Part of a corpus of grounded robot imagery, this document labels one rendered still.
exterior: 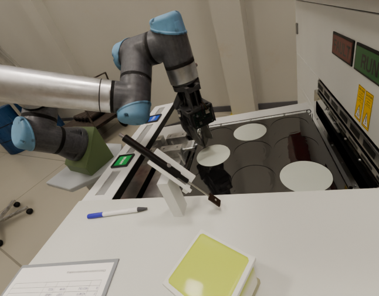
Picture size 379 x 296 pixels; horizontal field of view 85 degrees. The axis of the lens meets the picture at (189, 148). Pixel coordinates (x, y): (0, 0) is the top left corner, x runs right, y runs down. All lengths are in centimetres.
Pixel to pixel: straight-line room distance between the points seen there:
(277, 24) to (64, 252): 243
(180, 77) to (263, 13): 206
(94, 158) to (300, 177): 79
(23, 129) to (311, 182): 89
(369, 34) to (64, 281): 64
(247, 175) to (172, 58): 33
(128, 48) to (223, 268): 48
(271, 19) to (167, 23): 207
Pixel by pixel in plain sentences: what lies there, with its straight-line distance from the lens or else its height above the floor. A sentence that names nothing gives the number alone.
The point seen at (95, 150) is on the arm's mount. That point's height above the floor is 90.
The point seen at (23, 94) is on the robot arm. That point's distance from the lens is 54.
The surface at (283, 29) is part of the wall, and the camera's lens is 252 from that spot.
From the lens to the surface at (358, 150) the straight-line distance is 53.
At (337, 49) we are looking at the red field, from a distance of 61.
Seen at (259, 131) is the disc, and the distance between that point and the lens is 68.
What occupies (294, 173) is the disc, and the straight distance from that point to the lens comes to 52.
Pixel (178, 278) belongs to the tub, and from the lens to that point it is 26.
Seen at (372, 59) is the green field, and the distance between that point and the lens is 46.
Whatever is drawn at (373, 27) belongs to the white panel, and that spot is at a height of 115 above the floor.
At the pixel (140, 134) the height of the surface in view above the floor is 96.
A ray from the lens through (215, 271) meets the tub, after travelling 25.
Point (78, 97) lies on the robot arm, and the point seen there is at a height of 118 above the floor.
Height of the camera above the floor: 126
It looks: 32 degrees down
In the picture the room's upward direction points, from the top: 20 degrees counter-clockwise
